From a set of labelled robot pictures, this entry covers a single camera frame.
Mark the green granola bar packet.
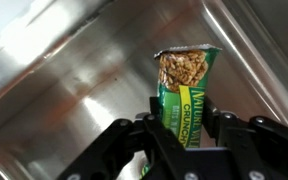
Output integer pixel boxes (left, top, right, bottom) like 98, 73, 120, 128
139, 44, 223, 179

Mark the stainless steel sink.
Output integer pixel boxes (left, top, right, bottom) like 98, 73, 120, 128
0, 0, 288, 180

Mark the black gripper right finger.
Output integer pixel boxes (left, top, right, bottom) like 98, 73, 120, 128
203, 95, 288, 180

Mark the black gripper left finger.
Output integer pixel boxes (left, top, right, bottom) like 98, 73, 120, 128
57, 96, 198, 180

